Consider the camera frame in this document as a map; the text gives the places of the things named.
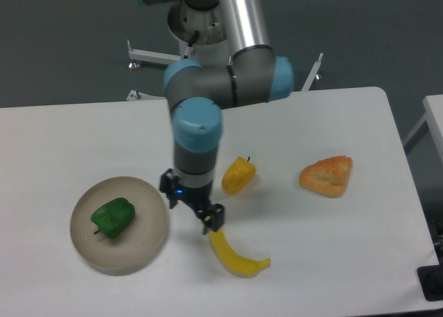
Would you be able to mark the orange toy pastry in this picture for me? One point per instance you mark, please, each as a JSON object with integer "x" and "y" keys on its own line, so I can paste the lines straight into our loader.
{"x": 328, "y": 177}

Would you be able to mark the black device at edge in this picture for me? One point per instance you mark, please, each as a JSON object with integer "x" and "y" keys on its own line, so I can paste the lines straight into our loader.
{"x": 430, "y": 278}

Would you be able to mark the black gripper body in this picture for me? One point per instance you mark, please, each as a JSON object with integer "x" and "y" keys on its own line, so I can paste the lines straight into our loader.
{"x": 196, "y": 198}

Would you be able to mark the beige round plate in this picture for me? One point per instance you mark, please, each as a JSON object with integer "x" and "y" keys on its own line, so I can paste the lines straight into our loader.
{"x": 138, "y": 244}

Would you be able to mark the green toy bell pepper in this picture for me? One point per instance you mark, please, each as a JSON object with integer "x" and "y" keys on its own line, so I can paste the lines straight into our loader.
{"x": 113, "y": 217}

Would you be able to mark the yellow toy banana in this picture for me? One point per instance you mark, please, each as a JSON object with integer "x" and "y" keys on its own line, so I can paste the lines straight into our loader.
{"x": 235, "y": 263}

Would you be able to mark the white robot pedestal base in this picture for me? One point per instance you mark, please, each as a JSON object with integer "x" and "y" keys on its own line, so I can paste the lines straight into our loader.
{"x": 225, "y": 59}

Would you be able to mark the white side table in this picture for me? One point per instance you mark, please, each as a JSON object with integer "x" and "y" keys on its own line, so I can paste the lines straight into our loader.
{"x": 430, "y": 121}

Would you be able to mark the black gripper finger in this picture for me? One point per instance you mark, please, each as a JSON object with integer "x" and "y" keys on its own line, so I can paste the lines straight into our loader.
{"x": 168, "y": 186}
{"x": 212, "y": 217}

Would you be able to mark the yellow toy bell pepper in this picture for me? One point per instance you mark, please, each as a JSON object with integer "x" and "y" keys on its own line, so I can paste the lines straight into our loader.
{"x": 238, "y": 175}

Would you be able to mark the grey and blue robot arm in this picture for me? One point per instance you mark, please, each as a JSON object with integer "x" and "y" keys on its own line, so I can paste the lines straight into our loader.
{"x": 196, "y": 129}

